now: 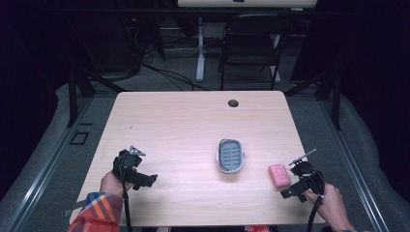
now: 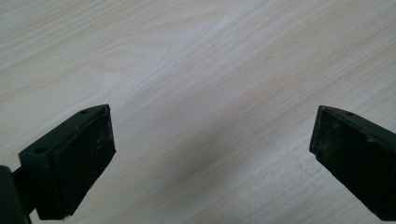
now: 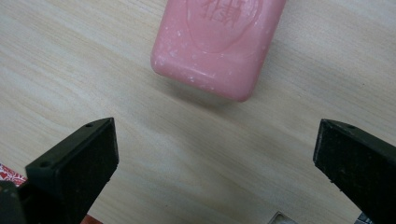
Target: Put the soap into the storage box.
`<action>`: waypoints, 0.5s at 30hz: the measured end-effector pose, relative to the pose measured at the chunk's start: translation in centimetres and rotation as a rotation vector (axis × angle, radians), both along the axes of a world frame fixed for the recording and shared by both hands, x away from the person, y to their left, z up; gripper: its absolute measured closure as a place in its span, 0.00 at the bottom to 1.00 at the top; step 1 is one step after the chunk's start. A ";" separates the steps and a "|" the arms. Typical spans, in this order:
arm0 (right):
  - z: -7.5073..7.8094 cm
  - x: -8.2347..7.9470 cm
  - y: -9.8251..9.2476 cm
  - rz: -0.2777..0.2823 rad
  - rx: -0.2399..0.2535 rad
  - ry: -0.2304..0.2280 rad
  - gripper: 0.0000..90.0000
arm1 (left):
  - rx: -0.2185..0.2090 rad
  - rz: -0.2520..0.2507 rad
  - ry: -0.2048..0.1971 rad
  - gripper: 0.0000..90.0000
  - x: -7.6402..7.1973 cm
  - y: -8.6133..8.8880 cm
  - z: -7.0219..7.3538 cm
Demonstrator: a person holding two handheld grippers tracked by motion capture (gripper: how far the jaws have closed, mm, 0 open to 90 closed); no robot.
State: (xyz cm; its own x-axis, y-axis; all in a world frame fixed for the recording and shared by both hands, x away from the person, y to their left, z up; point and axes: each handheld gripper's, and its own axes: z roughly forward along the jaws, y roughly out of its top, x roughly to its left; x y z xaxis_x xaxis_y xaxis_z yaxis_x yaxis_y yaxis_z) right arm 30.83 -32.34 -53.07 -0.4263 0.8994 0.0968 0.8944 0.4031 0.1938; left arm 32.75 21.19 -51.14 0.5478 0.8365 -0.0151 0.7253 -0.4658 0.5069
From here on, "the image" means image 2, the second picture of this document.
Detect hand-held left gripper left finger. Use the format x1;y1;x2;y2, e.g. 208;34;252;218
12;104;117;221

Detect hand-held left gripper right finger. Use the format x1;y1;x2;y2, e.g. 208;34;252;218
308;105;396;222

